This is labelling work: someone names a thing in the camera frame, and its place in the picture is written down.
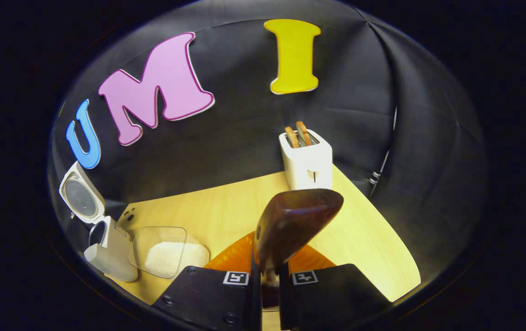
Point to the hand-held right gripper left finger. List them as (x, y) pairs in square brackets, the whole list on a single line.
[(208, 299)]

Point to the white toaster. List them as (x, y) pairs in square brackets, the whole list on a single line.
[(309, 163)]

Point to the white rice cooker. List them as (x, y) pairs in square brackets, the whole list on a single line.
[(113, 253)]

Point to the white rice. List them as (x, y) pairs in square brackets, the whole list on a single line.
[(175, 259)]

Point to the brown wooden spoon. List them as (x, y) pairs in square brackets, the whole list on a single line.
[(295, 220)]

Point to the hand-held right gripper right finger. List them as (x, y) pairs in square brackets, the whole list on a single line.
[(332, 299)]

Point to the clear plastic container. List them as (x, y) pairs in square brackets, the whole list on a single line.
[(152, 236)]

